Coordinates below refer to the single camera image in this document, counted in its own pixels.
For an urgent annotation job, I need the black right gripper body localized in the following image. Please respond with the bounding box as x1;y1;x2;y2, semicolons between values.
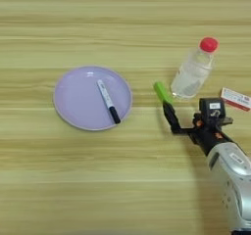
189;112;235;157

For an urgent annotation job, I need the green rectangular block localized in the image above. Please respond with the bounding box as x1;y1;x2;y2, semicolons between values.
153;80;175;105

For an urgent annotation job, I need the white marker with black cap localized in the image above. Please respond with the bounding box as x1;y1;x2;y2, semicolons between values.
96;78;122;125

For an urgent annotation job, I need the red and white small box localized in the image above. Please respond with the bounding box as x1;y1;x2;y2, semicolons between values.
220;87;251;113

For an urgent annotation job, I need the clear bottle with red cap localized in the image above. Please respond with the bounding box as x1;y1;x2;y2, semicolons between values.
170;36;220;101

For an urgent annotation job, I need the lilac round plate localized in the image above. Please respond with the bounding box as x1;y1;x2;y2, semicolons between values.
53;65;133;132

